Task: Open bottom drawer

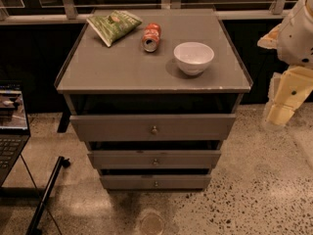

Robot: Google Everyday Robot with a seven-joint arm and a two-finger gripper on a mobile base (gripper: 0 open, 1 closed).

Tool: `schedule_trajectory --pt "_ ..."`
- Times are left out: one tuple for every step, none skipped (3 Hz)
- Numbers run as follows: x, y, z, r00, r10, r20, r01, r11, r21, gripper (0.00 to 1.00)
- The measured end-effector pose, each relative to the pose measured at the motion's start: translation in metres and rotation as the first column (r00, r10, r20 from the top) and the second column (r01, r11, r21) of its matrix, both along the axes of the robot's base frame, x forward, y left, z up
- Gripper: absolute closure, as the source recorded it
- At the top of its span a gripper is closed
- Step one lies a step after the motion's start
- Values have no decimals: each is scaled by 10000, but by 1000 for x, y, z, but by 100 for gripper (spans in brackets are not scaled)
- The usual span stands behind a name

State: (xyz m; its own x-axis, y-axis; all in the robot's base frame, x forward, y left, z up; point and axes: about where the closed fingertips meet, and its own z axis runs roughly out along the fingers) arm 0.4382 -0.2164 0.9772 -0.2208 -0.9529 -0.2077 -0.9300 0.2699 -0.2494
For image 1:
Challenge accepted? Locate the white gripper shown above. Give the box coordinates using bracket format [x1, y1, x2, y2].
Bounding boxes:
[266, 66, 313, 126]

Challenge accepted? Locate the grey bottom drawer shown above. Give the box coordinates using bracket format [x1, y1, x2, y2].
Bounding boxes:
[100, 174, 211, 190]

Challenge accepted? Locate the grey drawer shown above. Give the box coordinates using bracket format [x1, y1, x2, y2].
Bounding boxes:
[88, 150, 221, 169]
[70, 114, 236, 141]
[100, 174, 211, 190]

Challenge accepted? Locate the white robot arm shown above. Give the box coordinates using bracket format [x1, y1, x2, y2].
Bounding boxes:
[257, 0, 313, 128]

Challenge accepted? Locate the grey top drawer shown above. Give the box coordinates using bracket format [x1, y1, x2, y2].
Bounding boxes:
[70, 114, 236, 141]

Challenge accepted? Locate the grey drawer cabinet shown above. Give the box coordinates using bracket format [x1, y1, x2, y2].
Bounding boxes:
[56, 9, 252, 178]

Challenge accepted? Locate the grey middle drawer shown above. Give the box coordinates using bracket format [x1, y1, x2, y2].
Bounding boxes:
[88, 150, 221, 169]

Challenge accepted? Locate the white bowl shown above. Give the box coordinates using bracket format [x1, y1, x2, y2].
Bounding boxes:
[173, 42, 215, 75]

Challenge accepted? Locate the red soda can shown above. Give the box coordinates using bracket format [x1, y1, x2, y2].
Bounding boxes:
[141, 23, 161, 53]

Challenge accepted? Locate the round floor drain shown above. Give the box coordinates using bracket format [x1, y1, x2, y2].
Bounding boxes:
[138, 211, 165, 235]

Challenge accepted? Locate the green chip bag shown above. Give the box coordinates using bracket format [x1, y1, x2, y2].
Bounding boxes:
[87, 10, 143, 47]

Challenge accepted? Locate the black laptop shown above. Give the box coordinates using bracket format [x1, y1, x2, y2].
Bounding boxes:
[0, 80, 30, 186]

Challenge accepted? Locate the black stand leg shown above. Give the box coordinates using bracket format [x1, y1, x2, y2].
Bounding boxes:
[25, 156, 70, 235]

